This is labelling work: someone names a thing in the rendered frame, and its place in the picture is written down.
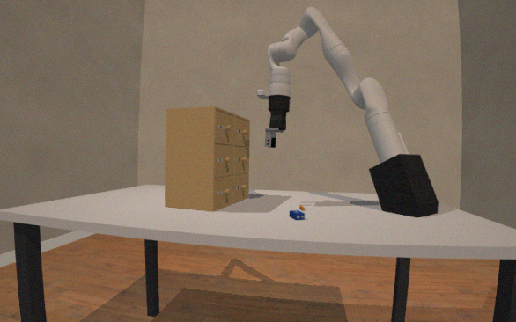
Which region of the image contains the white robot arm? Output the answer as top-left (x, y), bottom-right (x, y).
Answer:
top-left (267, 7), bottom-right (409, 163)

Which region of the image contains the small tan wooden chest of drawers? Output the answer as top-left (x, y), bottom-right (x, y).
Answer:
top-left (165, 106), bottom-right (250, 212)

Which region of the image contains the brown wooden drawer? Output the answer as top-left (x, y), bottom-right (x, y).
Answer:
top-left (235, 117), bottom-right (249, 145)
top-left (214, 144), bottom-right (234, 175)
top-left (234, 173), bottom-right (248, 201)
top-left (214, 176), bottom-right (233, 209)
top-left (234, 147), bottom-right (249, 173)
top-left (215, 110), bottom-right (234, 143)

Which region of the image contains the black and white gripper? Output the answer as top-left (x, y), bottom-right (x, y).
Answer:
top-left (257, 81), bottom-right (291, 148)

